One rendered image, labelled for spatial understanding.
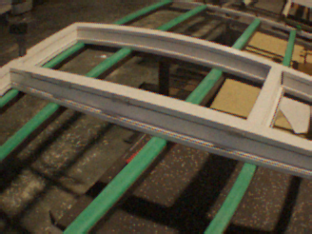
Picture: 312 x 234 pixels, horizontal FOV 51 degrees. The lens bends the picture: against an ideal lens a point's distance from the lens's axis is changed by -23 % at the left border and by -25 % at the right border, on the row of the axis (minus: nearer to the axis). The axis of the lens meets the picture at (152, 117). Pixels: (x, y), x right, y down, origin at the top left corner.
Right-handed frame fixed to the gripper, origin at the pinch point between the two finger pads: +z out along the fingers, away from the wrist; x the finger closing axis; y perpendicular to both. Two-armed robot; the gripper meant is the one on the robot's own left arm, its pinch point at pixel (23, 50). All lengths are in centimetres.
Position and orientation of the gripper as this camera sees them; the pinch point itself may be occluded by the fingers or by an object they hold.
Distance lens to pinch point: 136.0
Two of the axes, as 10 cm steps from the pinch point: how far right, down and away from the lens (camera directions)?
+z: 0.0, 8.5, 5.3
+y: 4.8, -4.7, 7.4
